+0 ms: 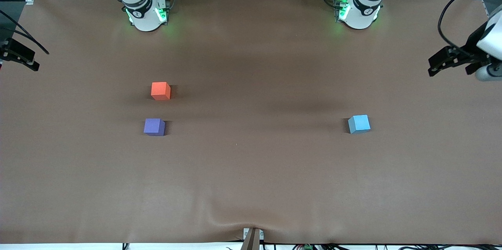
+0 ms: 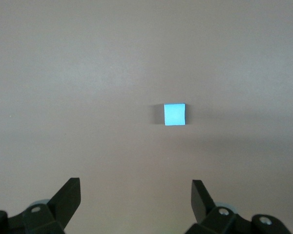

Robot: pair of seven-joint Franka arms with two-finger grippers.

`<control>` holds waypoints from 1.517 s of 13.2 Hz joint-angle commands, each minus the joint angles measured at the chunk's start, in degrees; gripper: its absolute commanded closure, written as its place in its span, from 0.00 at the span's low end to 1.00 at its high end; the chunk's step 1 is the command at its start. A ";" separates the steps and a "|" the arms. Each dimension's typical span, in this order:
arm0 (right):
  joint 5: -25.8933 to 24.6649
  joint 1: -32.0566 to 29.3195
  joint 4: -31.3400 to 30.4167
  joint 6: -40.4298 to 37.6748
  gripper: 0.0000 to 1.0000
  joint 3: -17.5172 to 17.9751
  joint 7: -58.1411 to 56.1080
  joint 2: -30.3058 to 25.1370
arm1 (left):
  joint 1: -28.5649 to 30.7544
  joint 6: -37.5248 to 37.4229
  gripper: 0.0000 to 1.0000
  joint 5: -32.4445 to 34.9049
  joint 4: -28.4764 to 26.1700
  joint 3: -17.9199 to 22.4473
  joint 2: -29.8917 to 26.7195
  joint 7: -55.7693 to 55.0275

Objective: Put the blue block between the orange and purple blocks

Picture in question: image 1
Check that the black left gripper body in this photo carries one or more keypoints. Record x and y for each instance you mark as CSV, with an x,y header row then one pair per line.
x,y
471,48

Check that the blue foam block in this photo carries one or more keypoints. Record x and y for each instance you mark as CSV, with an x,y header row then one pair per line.
x,y
359,123

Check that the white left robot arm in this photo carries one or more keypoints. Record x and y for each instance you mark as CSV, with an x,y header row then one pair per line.
x,y
361,14

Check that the orange foam block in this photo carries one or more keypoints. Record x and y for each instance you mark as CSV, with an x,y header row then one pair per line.
x,y
160,91

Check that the purple foam block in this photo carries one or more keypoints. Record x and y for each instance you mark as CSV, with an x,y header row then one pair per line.
x,y
153,126

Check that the brown table mat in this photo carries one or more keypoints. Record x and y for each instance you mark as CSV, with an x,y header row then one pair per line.
x,y
251,163

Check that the brown camera mount post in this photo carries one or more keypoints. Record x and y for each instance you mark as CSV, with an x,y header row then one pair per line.
x,y
252,242

